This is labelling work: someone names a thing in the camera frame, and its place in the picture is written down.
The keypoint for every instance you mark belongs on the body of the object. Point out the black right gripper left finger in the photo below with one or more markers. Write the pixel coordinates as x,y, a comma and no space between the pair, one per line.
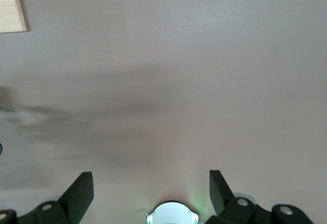
74,203

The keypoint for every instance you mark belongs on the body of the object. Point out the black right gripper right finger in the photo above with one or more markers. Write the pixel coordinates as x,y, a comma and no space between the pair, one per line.
224,208

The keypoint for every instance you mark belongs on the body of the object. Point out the dark teal mug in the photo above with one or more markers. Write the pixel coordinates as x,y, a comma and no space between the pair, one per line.
0,149

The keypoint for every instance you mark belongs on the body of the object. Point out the brown table mat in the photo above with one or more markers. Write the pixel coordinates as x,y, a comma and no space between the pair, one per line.
178,55

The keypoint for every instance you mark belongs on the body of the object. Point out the bamboo cutting board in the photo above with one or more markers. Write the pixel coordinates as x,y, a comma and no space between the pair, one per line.
10,9

